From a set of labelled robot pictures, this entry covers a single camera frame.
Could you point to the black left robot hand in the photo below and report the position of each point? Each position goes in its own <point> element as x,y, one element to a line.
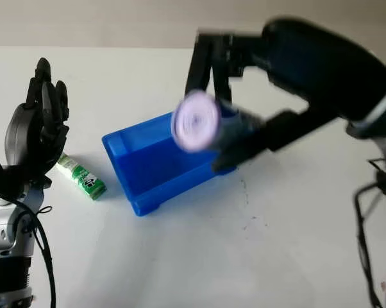
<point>26,134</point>

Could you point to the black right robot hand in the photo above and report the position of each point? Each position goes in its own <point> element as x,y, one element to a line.
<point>324,70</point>

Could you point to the purple trash bag roll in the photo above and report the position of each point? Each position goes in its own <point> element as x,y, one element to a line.
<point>196,120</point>

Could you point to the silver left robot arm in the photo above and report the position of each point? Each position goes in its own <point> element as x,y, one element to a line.
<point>7,231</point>

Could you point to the blue plastic tray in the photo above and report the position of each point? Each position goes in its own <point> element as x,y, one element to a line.
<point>154,179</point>

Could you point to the green white carton box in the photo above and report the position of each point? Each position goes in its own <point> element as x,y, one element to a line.
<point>84,179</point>

